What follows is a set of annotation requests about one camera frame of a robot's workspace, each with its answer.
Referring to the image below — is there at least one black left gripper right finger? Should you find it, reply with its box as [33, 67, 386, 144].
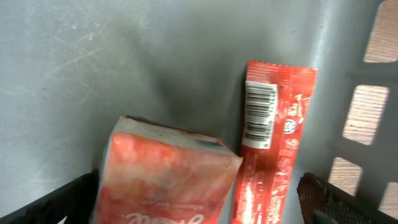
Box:
[297, 172, 397, 224]

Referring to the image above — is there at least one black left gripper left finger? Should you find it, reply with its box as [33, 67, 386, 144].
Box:
[1, 169, 99, 224]

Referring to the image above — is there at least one red tissue pack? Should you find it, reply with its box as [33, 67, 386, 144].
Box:
[91, 116, 242, 224]

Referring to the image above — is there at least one red stick sachet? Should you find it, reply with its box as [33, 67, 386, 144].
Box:
[231, 60, 317, 224]

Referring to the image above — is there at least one dark grey plastic basket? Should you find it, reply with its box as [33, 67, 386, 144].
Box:
[1, 0, 397, 223]

